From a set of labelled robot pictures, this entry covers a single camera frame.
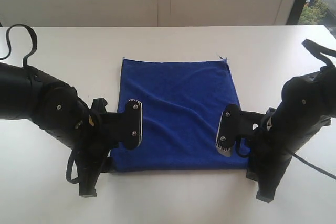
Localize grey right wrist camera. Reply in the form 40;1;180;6
215;104;275;158

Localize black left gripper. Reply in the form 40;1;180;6
30;79;117;198

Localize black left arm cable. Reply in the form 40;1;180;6
0;24;106;184

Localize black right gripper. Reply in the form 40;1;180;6
246;74;332;203

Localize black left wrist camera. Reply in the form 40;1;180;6
91;98;143;150

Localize green tree outside window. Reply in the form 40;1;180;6
298;0;328;25

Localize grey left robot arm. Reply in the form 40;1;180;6
1;63;111;197

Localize blue microfiber towel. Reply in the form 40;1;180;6
111;59;247;172

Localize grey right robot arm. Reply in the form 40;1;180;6
246;67;335;203

